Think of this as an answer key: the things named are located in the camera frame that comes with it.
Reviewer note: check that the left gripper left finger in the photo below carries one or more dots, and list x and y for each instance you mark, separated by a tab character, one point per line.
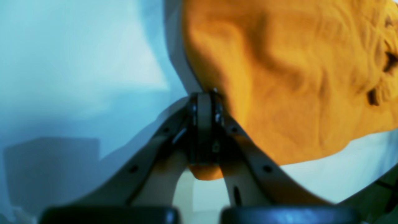
142	191

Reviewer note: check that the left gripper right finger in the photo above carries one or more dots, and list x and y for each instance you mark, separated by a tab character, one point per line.
259	191

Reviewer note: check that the orange t-shirt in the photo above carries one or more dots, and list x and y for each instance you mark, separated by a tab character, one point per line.
302	77

